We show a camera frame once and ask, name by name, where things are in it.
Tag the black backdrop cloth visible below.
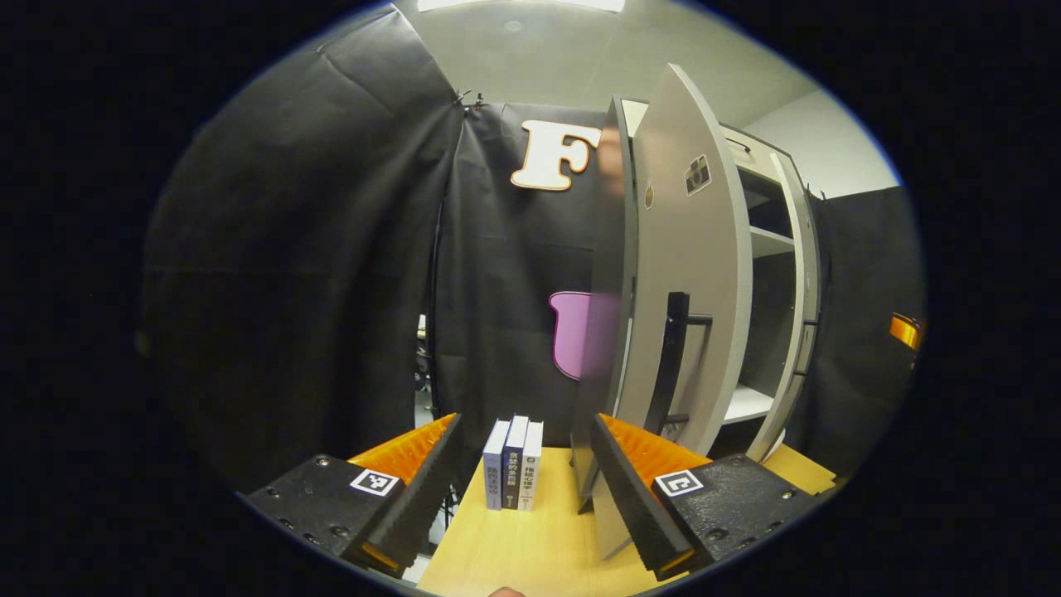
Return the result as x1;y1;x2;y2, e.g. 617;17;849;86
141;7;926;498

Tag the ceiling light panel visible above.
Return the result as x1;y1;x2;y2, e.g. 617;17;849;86
414;0;627;14

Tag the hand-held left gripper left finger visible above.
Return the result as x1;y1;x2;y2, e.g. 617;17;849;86
240;413;464;580

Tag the white cabinet shelf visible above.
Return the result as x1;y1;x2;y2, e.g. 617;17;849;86
750;226;797;259
724;384;777;426

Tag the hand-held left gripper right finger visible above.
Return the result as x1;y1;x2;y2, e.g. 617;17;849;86
590;413;821;581

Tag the black door handle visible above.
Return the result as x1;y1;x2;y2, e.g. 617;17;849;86
645;292;715;437

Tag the white cabinet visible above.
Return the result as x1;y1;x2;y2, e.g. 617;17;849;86
572;65;823;561

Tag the white cabinet drawer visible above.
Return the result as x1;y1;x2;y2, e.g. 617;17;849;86
719;124;788;180

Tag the dark blue book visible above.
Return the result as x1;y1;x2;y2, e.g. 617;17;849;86
502;415;530;511

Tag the white cabinet door camera sticker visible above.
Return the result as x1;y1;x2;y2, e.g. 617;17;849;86
572;65;754;561

